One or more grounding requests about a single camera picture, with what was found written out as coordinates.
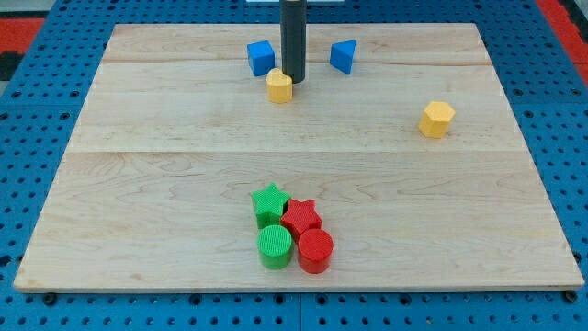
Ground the yellow heart block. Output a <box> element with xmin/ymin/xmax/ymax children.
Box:
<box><xmin>266</xmin><ymin>68</ymin><xmax>293</xmax><ymax>104</ymax></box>

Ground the light wooden board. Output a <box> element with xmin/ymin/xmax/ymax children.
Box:
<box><xmin>14</xmin><ymin>23</ymin><xmax>584</xmax><ymax>293</ymax></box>

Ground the green star block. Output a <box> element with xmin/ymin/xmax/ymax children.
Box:
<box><xmin>251</xmin><ymin>183</ymin><xmax>290</xmax><ymax>229</ymax></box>

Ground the red star block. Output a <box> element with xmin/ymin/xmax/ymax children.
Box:
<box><xmin>280</xmin><ymin>199</ymin><xmax>322</xmax><ymax>243</ymax></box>

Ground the green cylinder block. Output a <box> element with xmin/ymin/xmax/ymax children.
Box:
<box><xmin>257</xmin><ymin>224</ymin><xmax>293</xmax><ymax>269</ymax></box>

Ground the red cylinder block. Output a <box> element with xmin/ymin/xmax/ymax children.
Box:
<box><xmin>298</xmin><ymin>229</ymin><xmax>334</xmax><ymax>274</ymax></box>

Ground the blue cube block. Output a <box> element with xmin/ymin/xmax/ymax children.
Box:
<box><xmin>246</xmin><ymin>40</ymin><xmax>276</xmax><ymax>76</ymax></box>

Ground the blue triangle block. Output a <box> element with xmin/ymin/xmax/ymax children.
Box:
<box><xmin>329</xmin><ymin>40</ymin><xmax>356</xmax><ymax>74</ymax></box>

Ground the yellow hexagon block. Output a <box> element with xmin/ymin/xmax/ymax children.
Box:
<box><xmin>418</xmin><ymin>101</ymin><xmax>456</xmax><ymax>139</ymax></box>

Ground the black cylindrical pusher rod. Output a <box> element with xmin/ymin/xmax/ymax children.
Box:
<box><xmin>279</xmin><ymin>0</ymin><xmax>307</xmax><ymax>84</ymax></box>

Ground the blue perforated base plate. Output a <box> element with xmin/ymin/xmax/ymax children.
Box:
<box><xmin>1</xmin><ymin>1</ymin><xmax>587</xmax><ymax>330</ymax></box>

